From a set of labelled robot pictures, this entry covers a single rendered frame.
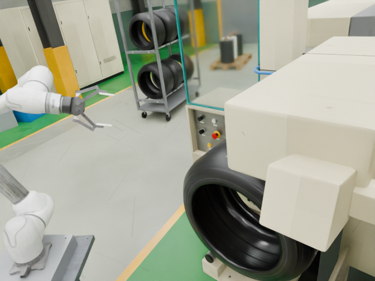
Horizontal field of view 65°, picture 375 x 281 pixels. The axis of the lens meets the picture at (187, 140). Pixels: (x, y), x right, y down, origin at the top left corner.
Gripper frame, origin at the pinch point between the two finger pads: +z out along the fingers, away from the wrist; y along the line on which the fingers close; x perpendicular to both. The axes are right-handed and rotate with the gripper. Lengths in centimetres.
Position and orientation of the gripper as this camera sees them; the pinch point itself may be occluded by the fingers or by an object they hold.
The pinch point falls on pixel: (111, 110)
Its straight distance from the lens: 136.5
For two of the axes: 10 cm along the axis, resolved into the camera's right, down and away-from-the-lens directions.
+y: 1.1, -9.9, -0.7
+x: -2.7, -1.0, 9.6
